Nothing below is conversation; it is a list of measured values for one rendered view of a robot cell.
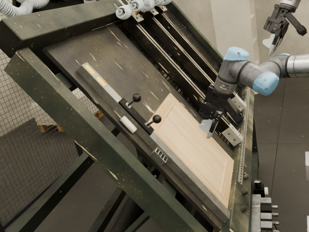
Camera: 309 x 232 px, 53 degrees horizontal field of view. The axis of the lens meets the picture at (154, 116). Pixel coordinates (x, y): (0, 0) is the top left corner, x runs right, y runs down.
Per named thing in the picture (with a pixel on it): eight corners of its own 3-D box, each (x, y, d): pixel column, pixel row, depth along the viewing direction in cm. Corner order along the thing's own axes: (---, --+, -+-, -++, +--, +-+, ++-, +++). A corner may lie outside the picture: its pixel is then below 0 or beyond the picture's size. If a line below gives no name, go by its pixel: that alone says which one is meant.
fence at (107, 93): (222, 222, 143) (229, 219, 141) (76, 71, 133) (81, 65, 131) (223, 215, 148) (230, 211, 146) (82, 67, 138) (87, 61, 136)
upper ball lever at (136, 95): (127, 112, 136) (139, 102, 125) (121, 106, 136) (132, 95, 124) (132, 107, 138) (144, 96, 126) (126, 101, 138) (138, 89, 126)
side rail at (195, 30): (237, 92, 308) (246, 85, 303) (162, 8, 297) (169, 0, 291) (237, 89, 315) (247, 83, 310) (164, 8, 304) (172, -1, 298)
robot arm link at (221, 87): (239, 79, 111) (235, 87, 104) (234, 90, 113) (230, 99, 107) (220, 72, 113) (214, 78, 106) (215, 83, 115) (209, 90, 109)
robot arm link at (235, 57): (244, 56, 98) (223, 46, 102) (231, 87, 104) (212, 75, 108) (256, 54, 103) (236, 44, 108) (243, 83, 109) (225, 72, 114)
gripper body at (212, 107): (202, 108, 122) (212, 81, 115) (223, 117, 120) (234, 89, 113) (197, 116, 116) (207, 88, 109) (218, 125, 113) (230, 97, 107)
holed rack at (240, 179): (241, 185, 167) (242, 185, 167) (237, 181, 167) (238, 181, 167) (249, 86, 310) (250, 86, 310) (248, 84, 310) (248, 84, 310)
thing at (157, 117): (145, 132, 137) (159, 124, 126) (140, 125, 137) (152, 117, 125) (151, 126, 139) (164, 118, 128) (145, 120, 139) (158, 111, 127)
